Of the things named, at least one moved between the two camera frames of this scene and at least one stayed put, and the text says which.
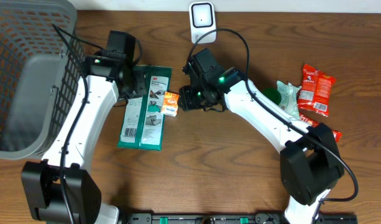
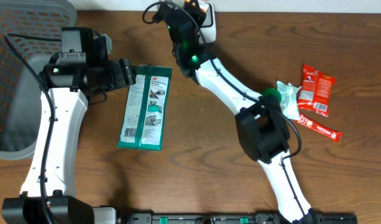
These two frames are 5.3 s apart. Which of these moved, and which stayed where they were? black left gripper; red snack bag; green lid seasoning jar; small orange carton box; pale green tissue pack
Moved: small orange carton box; black left gripper
Stayed: pale green tissue pack; green lid seasoning jar; red snack bag
